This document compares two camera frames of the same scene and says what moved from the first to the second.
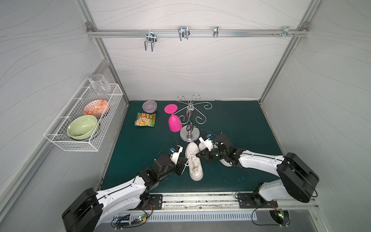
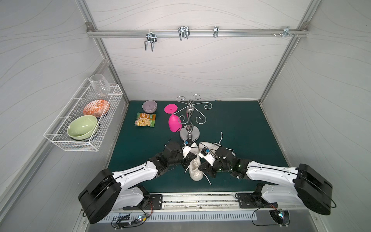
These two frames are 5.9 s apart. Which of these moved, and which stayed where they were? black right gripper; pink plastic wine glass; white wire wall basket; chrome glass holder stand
Moved: black right gripper
Stayed: chrome glass holder stand; pink plastic wine glass; white wire wall basket
